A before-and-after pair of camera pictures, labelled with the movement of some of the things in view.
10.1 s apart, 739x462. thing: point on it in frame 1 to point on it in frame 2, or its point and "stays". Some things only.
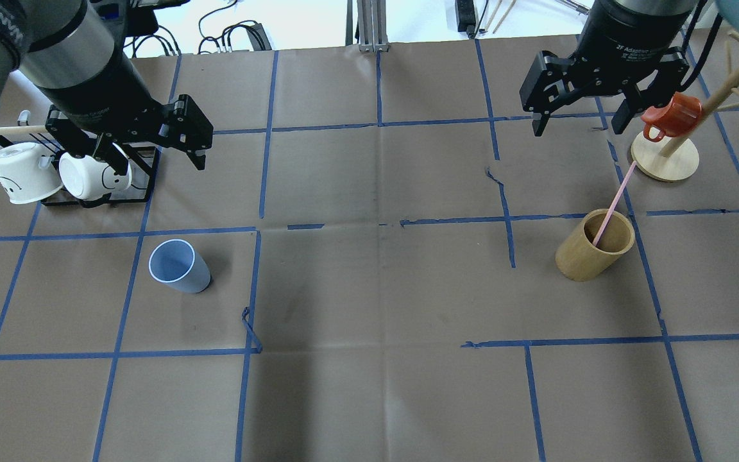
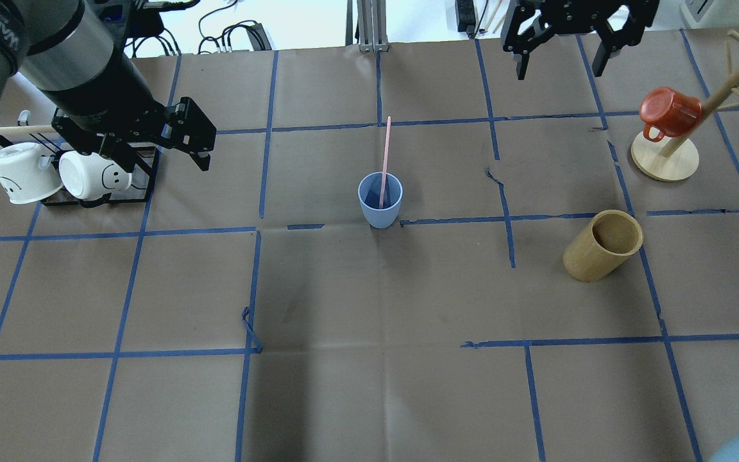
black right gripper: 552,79 to 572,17
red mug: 677,118 stays
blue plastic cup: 176,263 to 369,190
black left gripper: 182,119 stays
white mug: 84,178 stays
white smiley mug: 19,169 stays
